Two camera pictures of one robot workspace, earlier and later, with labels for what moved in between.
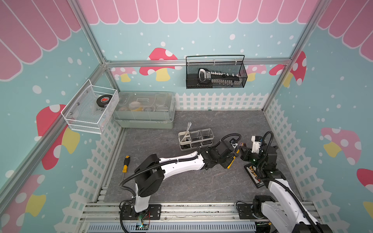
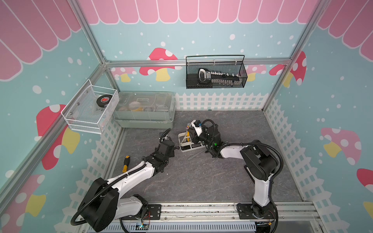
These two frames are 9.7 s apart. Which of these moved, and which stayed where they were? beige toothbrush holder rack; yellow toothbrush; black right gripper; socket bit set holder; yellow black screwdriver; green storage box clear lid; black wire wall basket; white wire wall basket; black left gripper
Moved: black right gripper; black left gripper; yellow toothbrush
Stayed: beige toothbrush holder rack; green storage box clear lid; socket bit set holder; yellow black screwdriver; black wire wall basket; white wire wall basket
